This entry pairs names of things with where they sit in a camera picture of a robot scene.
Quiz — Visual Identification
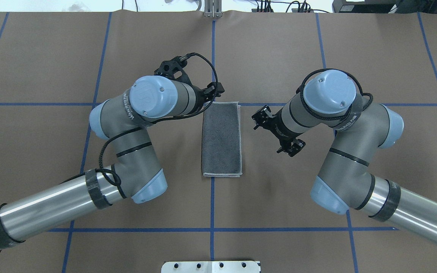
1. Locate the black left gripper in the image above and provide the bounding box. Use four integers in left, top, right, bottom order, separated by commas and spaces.
192, 82, 225, 114

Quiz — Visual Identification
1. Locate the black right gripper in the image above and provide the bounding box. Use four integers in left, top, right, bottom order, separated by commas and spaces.
252, 107, 306, 157

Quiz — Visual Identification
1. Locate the pink and grey towel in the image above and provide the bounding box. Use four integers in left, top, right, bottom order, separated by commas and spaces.
201, 102, 243, 177

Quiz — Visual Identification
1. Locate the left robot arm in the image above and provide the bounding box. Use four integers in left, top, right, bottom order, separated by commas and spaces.
0, 75, 224, 251

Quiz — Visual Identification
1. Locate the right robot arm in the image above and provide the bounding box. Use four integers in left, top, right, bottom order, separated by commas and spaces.
252, 68, 437, 244

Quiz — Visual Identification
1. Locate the dark equipment box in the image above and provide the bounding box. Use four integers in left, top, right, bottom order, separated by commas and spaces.
332, 0, 396, 14

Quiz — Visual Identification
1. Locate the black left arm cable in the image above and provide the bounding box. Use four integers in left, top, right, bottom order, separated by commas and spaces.
99, 53, 218, 186

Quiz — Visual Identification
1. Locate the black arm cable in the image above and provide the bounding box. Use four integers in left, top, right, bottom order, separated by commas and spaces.
296, 69, 374, 122
99, 53, 218, 186

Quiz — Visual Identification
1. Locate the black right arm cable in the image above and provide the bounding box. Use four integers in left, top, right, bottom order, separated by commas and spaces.
296, 69, 374, 122

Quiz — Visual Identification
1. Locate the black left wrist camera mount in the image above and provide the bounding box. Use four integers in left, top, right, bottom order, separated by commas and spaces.
154, 54, 192, 86

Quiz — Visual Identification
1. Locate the aluminium frame post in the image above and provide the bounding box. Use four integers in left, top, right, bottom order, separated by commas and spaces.
201, 0, 223, 19

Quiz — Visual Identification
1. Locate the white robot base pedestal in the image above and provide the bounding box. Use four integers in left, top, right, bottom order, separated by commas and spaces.
161, 260, 262, 273

